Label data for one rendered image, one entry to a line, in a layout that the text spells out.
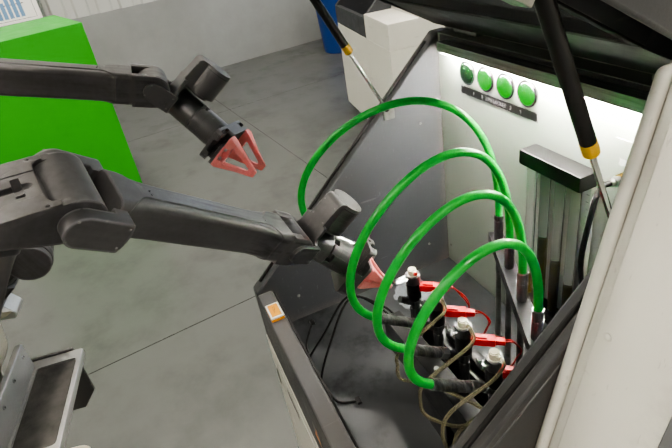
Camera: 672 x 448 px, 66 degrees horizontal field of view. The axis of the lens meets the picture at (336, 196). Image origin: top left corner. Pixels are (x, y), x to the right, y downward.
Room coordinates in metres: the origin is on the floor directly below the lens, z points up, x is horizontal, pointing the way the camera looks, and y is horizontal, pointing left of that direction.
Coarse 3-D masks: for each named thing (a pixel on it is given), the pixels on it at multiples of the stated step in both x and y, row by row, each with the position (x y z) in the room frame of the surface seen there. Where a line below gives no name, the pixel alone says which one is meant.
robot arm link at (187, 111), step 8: (184, 88) 0.96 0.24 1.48; (184, 96) 0.94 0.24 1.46; (192, 96) 0.95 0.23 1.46; (176, 104) 0.93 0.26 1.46; (184, 104) 0.93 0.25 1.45; (192, 104) 0.94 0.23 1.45; (200, 104) 0.94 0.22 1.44; (168, 112) 0.95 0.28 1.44; (176, 112) 0.93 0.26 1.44; (184, 112) 0.93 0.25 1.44; (192, 112) 0.93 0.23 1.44; (184, 120) 0.93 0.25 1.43
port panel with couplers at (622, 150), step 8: (616, 144) 0.69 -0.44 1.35; (624, 144) 0.68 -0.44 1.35; (616, 152) 0.69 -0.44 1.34; (624, 152) 0.68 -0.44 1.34; (616, 160) 0.69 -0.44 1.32; (624, 160) 0.68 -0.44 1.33; (616, 168) 0.69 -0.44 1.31; (624, 168) 0.68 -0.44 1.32; (616, 176) 0.67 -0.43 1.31; (616, 184) 0.66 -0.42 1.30; (616, 192) 0.68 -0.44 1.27
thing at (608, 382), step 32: (640, 128) 0.46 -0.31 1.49; (640, 160) 0.45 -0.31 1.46; (640, 192) 0.44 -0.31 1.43; (608, 224) 0.46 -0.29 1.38; (640, 224) 0.43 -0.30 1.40; (608, 256) 0.45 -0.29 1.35; (640, 256) 0.41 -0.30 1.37; (608, 288) 0.43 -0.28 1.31; (640, 288) 0.40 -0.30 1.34; (576, 320) 0.45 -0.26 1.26; (608, 320) 0.41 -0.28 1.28; (640, 320) 0.39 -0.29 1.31; (576, 352) 0.44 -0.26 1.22; (608, 352) 0.40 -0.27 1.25; (640, 352) 0.37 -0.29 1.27; (576, 384) 0.42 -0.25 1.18; (608, 384) 0.39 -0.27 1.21; (640, 384) 0.36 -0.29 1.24; (576, 416) 0.40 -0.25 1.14; (608, 416) 0.37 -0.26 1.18; (640, 416) 0.34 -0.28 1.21
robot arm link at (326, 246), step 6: (324, 234) 0.74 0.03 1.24; (330, 234) 0.74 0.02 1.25; (324, 240) 0.74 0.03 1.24; (330, 240) 0.74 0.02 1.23; (324, 246) 0.73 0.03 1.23; (330, 246) 0.73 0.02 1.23; (318, 252) 0.73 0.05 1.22; (324, 252) 0.73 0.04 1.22; (318, 258) 0.73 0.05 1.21; (324, 258) 0.73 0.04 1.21
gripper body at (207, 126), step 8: (200, 112) 0.93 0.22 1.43; (208, 112) 0.93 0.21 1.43; (192, 120) 0.92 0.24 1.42; (200, 120) 0.92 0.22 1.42; (208, 120) 0.92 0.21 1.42; (216, 120) 0.92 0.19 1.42; (192, 128) 0.92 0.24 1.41; (200, 128) 0.91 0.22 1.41; (208, 128) 0.91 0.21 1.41; (216, 128) 0.91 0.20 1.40; (224, 128) 0.90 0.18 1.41; (200, 136) 0.91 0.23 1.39; (208, 136) 0.91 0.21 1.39; (216, 136) 0.88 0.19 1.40; (224, 136) 0.90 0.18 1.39; (208, 144) 0.88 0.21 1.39; (200, 152) 0.88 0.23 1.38; (208, 152) 0.88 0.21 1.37
